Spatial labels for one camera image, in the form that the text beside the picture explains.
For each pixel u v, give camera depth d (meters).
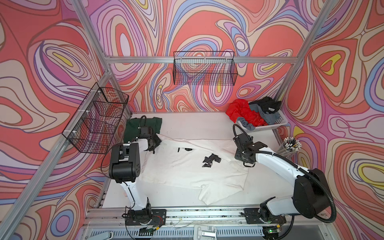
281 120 1.05
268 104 1.10
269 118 1.04
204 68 0.96
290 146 0.80
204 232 0.68
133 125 1.08
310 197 0.42
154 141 0.89
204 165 0.91
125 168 0.50
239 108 1.11
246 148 0.63
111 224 0.72
